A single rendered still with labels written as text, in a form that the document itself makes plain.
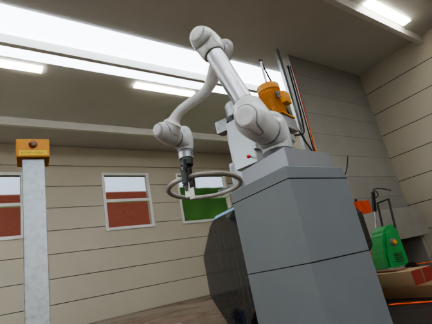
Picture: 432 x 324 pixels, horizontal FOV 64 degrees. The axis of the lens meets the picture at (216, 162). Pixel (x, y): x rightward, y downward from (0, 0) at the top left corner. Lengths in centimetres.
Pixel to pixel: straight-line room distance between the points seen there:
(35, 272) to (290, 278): 97
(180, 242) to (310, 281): 792
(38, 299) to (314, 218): 108
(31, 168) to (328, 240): 123
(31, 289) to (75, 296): 678
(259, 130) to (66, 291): 705
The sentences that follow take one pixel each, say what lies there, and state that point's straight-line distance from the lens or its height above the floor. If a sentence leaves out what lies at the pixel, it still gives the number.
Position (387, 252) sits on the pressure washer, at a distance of 415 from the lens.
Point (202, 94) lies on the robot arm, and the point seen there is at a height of 142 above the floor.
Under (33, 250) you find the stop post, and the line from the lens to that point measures 146.
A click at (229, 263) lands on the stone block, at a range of 249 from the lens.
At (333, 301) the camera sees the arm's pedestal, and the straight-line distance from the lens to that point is 147.
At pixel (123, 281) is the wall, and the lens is 851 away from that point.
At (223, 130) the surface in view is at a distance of 389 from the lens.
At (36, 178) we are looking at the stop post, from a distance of 153.
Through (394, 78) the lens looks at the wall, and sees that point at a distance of 812.
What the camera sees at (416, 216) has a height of 69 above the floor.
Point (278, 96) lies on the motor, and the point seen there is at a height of 194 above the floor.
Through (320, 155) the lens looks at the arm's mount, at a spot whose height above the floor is 86.
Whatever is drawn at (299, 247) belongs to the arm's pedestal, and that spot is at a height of 46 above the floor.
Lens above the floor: 42
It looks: 18 degrees up
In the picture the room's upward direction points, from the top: 12 degrees counter-clockwise
